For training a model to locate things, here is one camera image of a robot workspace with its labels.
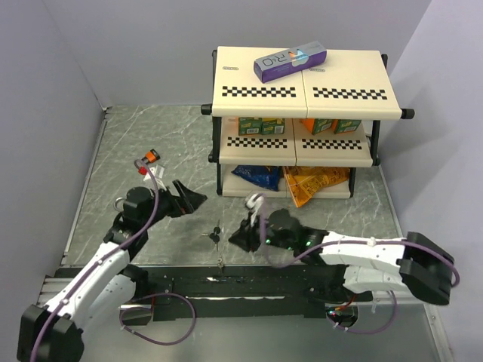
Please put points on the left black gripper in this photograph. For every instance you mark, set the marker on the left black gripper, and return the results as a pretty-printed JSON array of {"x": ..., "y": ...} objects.
[{"x": 187, "y": 202}]

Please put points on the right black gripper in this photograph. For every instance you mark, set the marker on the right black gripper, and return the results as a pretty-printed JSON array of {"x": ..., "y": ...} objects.
[{"x": 244, "y": 237}]

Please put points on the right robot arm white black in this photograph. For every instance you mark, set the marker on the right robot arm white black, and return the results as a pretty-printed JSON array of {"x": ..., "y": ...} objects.
[{"x": 413, "y": 263}]

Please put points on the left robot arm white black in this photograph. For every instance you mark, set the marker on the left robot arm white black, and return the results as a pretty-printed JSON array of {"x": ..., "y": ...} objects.
[{"x": 57, "y": 330}]

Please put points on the black-headed key bunch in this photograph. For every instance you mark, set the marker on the black-headed key bunch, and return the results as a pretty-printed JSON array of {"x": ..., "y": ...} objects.
[{"x": 214, "y": 235}]

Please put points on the small orange black padlock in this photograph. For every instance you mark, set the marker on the small orange black padlock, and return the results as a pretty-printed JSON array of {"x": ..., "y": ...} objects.
[{"x": 151, "y": 157}]

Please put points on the blue snack bag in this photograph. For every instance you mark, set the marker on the blue snack bag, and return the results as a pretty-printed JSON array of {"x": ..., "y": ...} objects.
[{"x": 266, "y": 177}]

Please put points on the brass padlock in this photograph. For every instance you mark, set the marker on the brass padlock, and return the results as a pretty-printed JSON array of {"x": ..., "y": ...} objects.
[{"x": 118, "y": 204}]

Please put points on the orange snack bag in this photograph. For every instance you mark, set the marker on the orange snack bag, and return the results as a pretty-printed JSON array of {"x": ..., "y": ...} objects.
[{"x": 303, "y": 182}]

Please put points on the green yellow box left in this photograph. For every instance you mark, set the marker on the green yellow box left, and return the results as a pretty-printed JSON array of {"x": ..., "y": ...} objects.
[{"x": 249, "y": 126}]

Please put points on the green yellow box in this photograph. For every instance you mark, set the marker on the green yellow box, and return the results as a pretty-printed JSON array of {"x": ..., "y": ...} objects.
[
  {"x": 272, "y": 126},
  {"x": 249, "y": 126}
]

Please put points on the beige three-tier shelf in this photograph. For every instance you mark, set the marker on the beige three-tier shelf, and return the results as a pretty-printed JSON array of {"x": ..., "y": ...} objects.
[{"x": 350, "y": 84}]

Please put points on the orange green box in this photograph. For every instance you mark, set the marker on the orange green box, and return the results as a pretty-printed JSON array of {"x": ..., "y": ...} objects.
[{"x": 317, "y": 125}]

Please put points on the green box right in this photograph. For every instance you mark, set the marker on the green box right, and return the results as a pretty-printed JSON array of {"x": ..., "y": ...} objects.
[{"x": 345, "y": 126}]

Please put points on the purple toothpaste box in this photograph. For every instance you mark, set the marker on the purple toothpaste box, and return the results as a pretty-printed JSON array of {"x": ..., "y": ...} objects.
[{"x": 289, "y": 61}]

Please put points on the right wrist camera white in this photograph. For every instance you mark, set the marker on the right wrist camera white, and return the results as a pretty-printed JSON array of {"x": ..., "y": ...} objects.
[{"x": 253, "y": 203}]

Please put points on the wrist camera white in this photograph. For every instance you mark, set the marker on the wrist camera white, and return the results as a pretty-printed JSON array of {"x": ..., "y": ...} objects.
[
  {"x": 253, "y": 203},
  {"x": 157, "y": 171}
]

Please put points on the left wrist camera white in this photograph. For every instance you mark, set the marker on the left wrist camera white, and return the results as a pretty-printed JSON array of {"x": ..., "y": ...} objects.
[{"x": 157, "y": 171}]

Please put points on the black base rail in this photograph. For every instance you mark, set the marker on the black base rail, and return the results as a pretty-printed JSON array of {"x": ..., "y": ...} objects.
[{"x": 240, "y": 290}]

